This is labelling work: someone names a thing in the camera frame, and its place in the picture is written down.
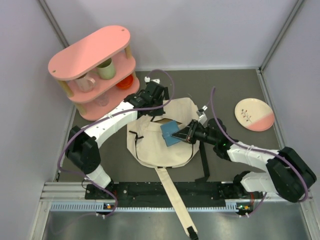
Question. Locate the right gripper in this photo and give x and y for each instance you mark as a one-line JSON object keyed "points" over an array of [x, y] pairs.
{"points": [[188, 133]]}

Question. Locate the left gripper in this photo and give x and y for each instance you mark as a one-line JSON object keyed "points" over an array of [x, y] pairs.
{"points": [[159, 112]]}

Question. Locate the blue wallet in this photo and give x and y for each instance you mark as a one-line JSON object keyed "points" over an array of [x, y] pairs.
{"points": [[167, 130]]}

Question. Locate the cream canvas backpack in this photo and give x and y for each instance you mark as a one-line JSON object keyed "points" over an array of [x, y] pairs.
{"points": [[145, 142]]}

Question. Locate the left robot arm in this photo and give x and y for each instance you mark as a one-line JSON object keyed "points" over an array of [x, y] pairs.
{"points": [[84, 143]]}

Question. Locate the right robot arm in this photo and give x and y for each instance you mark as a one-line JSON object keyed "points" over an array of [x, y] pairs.
{"points": [[282, 172]]}

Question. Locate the orange bowl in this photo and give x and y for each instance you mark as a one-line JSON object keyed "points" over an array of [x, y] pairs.
{"points": [[126, 83]]}

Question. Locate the clear glass cup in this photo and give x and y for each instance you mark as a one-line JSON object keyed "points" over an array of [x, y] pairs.
{"points": [[102, 100]]}

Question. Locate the green mug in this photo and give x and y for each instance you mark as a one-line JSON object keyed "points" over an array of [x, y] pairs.
{"points": [[106, 70]]}

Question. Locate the pink three-tier shelf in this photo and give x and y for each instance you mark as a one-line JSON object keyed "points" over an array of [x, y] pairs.
{"points": [[83, 57]]}

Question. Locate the pink cream plate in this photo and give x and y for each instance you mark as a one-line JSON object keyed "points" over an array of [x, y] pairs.
{"points": [[254, 114]]}

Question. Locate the pink mug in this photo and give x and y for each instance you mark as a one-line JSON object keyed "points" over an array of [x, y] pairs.
{"points": [[85, 83]]}

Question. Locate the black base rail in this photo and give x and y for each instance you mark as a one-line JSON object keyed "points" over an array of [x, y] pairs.
{"points": [[155, 194]]}

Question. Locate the grey cable duct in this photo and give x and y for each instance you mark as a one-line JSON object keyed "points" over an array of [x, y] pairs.
{"points": [[105, 206]]}

